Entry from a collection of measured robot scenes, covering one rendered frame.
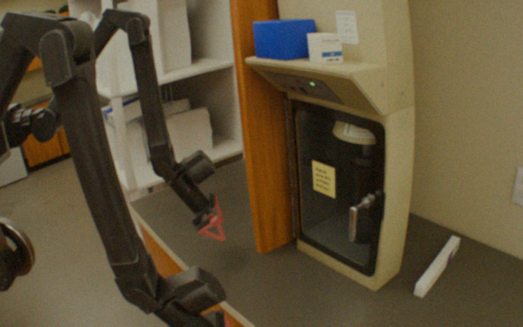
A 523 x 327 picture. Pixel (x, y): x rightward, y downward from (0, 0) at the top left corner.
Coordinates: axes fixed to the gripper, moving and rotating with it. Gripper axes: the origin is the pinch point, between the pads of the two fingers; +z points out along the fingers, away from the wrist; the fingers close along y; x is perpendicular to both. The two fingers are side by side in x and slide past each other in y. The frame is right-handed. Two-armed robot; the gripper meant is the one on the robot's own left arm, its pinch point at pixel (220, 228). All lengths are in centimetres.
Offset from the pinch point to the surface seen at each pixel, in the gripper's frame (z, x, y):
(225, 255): 9.1, 5.6, 1.8
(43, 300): 17, 183, 87
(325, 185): -0.2, -30.4, -12.0
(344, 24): -32, -54, -18
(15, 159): -86, 299, 339
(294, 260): 18.7, -11.3, -5.6
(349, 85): -24, -45, -30
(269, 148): -10.0, -23.4, 2.8
